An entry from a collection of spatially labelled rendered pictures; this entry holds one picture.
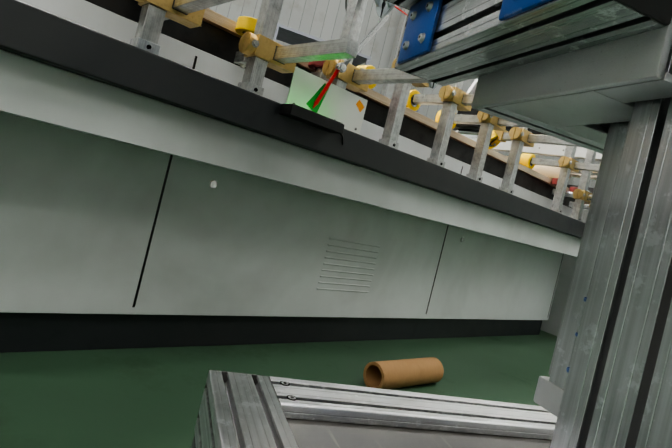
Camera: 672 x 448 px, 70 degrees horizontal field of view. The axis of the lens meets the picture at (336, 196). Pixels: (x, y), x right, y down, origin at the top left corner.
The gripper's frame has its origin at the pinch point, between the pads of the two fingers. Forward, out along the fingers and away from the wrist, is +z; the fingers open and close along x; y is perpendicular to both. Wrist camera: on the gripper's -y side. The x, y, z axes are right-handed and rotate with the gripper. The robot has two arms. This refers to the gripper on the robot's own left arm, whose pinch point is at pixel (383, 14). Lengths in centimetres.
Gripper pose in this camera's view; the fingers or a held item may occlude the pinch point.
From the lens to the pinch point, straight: 133.3
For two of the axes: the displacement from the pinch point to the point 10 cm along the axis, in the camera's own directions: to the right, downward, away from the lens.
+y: -4.5, -1.2, -8.9
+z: -2.5, 9.7, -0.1
